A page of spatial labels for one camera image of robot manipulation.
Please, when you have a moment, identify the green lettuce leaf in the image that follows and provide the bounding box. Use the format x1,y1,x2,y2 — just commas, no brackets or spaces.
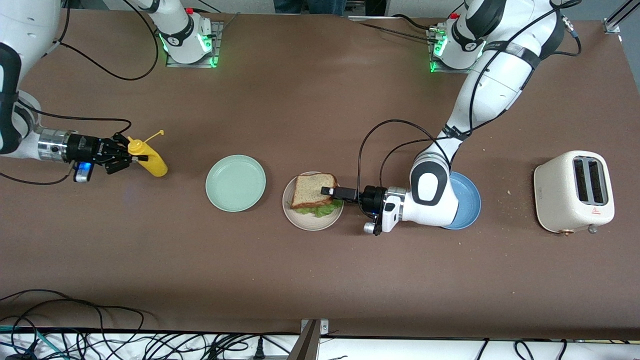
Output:
294,199,345,218

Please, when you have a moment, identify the brown bread slice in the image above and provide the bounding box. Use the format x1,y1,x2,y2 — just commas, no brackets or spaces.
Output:
290,173,339,210

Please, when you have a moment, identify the yellow mustard squeeze bottle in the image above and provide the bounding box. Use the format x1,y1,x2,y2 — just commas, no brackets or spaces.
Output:
127,130,169,178

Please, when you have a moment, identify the beige plate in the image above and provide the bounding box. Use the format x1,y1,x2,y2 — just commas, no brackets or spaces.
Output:
282,171,345,232

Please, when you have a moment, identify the blue plate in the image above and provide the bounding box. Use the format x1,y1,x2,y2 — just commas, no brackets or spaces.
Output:
441,171,482,231

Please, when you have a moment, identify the light green plate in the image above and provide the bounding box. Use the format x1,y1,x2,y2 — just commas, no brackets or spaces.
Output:
205,154,267,213

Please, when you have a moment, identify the aluminium beam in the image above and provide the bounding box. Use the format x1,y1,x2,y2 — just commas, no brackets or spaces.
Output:
287,320,321,360

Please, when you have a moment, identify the cream white toaster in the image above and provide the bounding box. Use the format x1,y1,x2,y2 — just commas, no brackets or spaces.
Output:
533,150,616,236

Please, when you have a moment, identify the aluminium corner profile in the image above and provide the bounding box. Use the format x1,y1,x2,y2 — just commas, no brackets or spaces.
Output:
602,0,640,35

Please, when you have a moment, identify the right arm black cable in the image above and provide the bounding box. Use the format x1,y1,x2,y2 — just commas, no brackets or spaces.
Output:
0,97,133,186
42,0,160,82

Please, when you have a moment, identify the small metal bracket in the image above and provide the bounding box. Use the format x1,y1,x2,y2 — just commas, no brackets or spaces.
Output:
301,319,330,335

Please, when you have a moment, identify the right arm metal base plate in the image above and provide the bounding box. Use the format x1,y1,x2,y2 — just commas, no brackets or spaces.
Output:
165,20,222,69

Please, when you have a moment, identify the black cable over table edge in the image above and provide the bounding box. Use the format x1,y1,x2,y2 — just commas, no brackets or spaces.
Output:
0,289,147,335

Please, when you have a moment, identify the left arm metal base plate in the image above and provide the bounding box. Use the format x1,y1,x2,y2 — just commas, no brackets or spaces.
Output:
426,27,473,75

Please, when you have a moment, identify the black cable to arm base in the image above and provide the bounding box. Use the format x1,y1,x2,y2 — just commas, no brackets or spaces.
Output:
390,14,441,32
350,21,436,42

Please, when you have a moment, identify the teal cable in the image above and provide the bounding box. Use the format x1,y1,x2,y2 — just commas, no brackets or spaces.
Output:
0,325,68,360

